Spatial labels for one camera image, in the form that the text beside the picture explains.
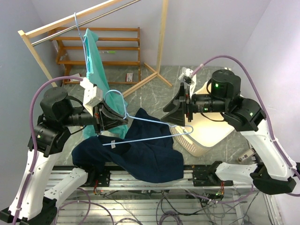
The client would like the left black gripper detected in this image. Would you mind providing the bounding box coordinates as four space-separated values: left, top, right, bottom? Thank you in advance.
61 96 128 133

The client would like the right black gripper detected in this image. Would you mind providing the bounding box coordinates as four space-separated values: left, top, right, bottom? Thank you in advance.
161 82 229 126

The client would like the light blue wire hanger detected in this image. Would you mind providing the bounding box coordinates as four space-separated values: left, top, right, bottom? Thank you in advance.
103 90 195 146

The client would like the navy blue t shirt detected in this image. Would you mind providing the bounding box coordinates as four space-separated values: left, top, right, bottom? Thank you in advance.
72 108 184 183

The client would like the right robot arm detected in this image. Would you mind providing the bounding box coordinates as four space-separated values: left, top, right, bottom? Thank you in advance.
161 68 300 195

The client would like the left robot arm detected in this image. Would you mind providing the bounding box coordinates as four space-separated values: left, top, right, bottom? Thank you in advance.
0 86 128 225

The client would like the teal t shirt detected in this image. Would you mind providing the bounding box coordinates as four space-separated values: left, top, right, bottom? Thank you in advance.
82 28 129 141

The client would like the light blue hanger with teal shirt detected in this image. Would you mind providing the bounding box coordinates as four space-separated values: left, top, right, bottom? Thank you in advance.
74 12 90 73

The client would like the white red flat box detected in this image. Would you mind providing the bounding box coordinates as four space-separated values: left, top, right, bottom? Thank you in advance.
68 74 84 83

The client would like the wooden shoe shelf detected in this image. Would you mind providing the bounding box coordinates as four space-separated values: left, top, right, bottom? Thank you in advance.
51 27 142 84

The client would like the small device on table edge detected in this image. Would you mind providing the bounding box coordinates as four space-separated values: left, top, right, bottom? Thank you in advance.
237 148 256 163

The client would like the wooden clothes rack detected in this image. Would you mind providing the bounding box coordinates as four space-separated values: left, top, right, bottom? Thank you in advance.
18 0 172 97

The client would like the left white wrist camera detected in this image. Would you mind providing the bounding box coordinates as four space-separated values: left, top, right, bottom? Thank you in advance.
80 77 103 115

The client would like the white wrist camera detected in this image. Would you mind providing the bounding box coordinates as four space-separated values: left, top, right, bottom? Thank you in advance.
80 77 103 115
179 67 197 96

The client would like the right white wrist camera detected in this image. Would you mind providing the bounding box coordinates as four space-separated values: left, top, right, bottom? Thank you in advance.
179 67 197 96

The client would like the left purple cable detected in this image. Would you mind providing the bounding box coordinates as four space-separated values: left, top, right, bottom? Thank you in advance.
11 75 83 223

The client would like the aluminium rail frame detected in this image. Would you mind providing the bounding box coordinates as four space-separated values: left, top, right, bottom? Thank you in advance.
13 165 284 225

